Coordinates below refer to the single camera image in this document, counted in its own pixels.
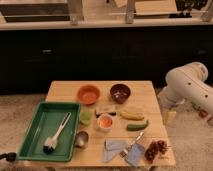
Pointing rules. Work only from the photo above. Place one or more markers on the metal spatula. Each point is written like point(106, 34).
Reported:
point(125, 151)

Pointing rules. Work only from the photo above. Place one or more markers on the small white orange cup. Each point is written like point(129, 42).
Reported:
point(105, 122)

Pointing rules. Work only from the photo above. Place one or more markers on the yellow banana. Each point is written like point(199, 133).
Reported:
point(131, 116)

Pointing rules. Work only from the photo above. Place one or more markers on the tan sponge block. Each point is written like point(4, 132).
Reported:
point(107, 109)

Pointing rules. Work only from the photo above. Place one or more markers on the green plastic tray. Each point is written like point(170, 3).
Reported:
point(45, 122)

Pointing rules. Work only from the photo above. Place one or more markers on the orange bowl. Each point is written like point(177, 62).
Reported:
point(88, 94)

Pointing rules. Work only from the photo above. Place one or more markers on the red grape bunch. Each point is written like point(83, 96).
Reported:
point(154, 148)

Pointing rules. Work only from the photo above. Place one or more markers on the light green cup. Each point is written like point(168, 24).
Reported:
point(85, 117)

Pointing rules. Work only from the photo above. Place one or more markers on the black cabinet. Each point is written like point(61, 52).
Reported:
point(31, 59)

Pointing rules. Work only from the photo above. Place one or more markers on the wooden table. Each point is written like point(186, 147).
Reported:
point(142, 98)

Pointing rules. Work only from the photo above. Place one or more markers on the blue sponge pad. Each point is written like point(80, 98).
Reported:
point(134, 155)

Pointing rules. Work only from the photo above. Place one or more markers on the metal measuring cup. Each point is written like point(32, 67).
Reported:
point(82, 139)

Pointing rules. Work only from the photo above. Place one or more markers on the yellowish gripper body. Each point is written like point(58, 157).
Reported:
point(168, 116)

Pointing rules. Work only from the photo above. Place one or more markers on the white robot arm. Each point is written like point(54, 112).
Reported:
point(187, 82)

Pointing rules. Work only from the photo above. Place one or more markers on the black object at corner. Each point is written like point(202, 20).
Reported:
point(10, 157)

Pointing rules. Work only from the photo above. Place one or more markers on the blue cloth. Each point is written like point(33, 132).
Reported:
point(111, 149)

